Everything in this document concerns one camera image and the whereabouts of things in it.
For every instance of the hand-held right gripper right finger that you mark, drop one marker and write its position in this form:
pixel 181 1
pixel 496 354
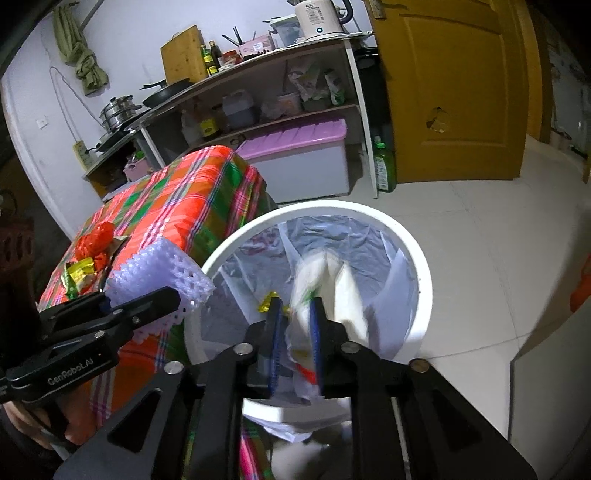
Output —
pixel 316 341

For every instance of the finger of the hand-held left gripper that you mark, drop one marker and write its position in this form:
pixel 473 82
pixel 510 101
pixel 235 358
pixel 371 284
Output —
pixel 147 302
pixel 69 311

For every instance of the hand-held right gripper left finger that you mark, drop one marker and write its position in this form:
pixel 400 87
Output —
pixel 276 341

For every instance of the white foam fruit net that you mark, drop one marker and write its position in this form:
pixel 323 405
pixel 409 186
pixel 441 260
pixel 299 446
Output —
pixel 152 265

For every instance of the white plastic bag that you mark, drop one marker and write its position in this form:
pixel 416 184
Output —
pixel 341 295

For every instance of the red plastic bag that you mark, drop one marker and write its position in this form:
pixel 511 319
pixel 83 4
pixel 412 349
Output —
pixel 94 240

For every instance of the white trash bin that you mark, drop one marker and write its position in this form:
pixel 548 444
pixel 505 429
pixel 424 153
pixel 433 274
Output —
pixel 421 286

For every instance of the person's left hand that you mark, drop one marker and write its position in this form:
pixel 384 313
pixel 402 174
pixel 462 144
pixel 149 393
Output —
pixel 27 417

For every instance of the yellow snack wrapper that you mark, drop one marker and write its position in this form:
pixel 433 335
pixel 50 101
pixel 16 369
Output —
pixel 81 277

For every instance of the small yellow wrapper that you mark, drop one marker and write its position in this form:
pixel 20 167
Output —
pixel 268 303

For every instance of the clear bin liner bag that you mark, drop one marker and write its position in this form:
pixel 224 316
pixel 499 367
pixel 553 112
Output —
pixel 341 235

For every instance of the plaid tablecloth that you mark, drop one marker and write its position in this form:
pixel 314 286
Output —
pixel 184 194

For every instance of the pink plastic basket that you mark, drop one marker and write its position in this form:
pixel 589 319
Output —
pixel 137 170

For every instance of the wooden low cabinet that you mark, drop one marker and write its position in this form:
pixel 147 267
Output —
pixel 99 177

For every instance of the yellow power strip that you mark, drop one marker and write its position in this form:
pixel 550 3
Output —
pixel 81 156

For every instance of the black induction cooker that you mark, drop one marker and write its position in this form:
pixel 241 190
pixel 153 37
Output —
pixel 113 138

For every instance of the purple lid storage box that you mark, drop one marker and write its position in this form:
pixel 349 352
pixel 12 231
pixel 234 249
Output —
pixel 300 157

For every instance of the green plastic bottle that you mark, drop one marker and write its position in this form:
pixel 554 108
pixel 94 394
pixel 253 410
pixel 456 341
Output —
pixel 384 168

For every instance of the yellow label oil bottle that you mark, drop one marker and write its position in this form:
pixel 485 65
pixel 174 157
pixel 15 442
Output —
pixel 209 124

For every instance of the steel steamer pot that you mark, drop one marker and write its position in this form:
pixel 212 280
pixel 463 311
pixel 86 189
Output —
pixel 119 111

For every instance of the black frying pan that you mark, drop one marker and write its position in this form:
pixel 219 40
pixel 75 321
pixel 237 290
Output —
pixel 166 94

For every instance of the grey plastic jug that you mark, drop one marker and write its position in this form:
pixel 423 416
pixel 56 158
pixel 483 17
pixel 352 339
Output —
pixel 239 110

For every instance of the clear plastic tub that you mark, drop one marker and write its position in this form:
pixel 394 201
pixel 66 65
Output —
pixel 289 104

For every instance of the yellow label sauce bottle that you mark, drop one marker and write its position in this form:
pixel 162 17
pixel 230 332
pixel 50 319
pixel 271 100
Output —
pixel 205 62

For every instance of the wooden cutting board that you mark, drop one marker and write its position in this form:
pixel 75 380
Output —
pixel 184 57

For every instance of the green hanging cloth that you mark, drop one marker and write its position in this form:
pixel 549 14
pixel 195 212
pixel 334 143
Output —
pixel 85 60

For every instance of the dark sauce bottle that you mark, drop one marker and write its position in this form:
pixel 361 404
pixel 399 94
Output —
pixel 214 57

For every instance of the crumpled plastic bags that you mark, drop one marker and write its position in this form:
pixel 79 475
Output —
pixel 316 85

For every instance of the red sauce jar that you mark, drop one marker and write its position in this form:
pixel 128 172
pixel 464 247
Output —
pixel 231 57

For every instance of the orange plastic object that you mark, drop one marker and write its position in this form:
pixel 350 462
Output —
pixel 581 286

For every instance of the pink chopstick holder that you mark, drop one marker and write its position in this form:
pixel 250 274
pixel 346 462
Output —
pixel 256 46

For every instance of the wooden door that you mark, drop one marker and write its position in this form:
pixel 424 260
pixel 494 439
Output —
pixel 461 92

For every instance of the white shelf unit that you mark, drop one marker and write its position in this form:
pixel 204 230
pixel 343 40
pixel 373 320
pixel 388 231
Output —
pixel 295 48

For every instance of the clear plastic food container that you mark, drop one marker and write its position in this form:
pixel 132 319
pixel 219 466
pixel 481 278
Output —
pixel 288 32

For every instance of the white electric kettle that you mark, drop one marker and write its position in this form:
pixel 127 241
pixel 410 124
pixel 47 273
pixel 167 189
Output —
pixel 318 18

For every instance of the white wall switch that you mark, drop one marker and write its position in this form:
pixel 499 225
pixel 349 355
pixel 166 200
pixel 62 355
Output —
pixel 41 123

